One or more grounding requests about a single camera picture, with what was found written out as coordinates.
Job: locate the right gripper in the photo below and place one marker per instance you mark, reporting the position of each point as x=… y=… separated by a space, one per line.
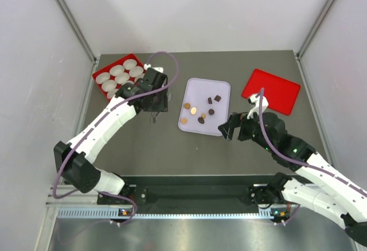
x=235 y=121

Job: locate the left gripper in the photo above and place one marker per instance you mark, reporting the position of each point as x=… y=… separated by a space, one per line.
x=162 y=106

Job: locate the dark square leaf chocolate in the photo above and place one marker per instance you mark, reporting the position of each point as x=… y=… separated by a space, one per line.
x=217 y=98

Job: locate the metal serving tongs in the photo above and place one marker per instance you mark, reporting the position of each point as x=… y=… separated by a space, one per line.
x=160 y=104

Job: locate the white oval chocolate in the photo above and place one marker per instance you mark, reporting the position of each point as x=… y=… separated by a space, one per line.
x=193 y=110

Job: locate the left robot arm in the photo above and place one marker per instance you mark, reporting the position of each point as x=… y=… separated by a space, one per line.
x=74 y=160

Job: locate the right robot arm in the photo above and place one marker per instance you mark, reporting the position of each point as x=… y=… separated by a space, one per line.
x=337 y=197

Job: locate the red chocolate box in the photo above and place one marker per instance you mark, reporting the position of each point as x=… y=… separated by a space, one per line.
x=110 y=78

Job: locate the dark oval leaf chocolate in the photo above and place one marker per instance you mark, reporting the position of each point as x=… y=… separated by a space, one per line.
x=201 y=120

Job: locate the white paper cup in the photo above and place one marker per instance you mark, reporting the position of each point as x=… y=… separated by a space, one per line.
x=111 y=93
x=136 y=71
x=139 y=77
x=109 y=85
x=116 y=70
x=122 y=78
x=129 y=64
x=102 y=77

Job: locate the lavender plastic tray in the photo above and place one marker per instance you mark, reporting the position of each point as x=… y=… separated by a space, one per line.
x=196 y=94

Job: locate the red box lid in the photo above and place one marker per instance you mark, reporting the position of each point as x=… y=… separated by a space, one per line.
x=280 y=93

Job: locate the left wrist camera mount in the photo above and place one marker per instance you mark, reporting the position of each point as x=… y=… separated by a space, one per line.
x=149 y=66

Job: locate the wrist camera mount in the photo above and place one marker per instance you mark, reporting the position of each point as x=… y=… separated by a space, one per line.
x=149 y=66
x=257 y=105

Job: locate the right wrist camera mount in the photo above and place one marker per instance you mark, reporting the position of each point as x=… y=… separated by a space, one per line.
x=257 y=105

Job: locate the aluminium frame rail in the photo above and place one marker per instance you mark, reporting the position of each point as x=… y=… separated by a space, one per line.
x=71 y=21

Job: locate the grey slotted cable duct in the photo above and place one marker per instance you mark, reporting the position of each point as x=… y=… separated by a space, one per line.
x=119 y=213

